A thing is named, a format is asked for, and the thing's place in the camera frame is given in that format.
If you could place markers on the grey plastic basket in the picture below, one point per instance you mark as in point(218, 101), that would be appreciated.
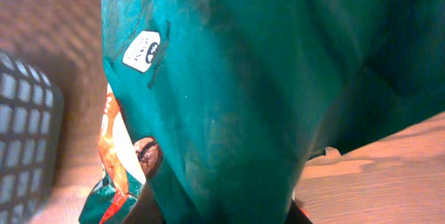
point(31, 117)

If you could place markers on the green coffee bag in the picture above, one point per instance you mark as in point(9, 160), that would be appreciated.
point(213, 107)

